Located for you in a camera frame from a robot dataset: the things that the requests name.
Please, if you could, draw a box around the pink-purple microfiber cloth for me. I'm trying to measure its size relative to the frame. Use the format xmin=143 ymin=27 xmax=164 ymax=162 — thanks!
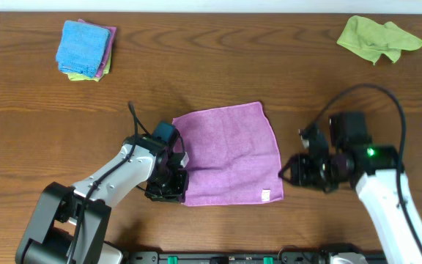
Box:
xmin=172 ymin=101 xmax=284 ymax=207

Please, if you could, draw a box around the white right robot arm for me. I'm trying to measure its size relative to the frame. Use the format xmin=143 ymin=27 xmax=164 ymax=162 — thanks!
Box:
xmin=278 ymin=111 xmax=422 ymax=263

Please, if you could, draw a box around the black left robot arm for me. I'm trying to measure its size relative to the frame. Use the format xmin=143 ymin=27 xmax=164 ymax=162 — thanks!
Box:
xmin=15 ymin=122 xmax=188 ymax=263

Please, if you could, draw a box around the crumpled green cloth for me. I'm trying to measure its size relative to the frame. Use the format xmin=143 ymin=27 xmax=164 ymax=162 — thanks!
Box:
xmin=336 ymin=15 xmax=422 ymax=65

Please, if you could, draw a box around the folded light green cloth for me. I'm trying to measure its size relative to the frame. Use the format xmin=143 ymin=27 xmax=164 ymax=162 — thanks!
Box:
xmin=66 ymin=54 xmax=111 ymax=82

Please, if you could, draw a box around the folded purple cloth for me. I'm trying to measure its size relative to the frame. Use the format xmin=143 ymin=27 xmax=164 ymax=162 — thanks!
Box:
xmin=75 ymin=19 xmax=116 ymax=78

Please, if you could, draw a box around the folded blue cloth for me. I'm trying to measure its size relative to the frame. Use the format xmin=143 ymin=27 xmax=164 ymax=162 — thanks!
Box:
xmin=56 ymin=21 xmax=110 ymax=78

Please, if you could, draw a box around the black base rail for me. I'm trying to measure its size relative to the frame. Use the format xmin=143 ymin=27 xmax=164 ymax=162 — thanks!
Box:
xmin=122 ymin=243 xmax=388 ymax=264

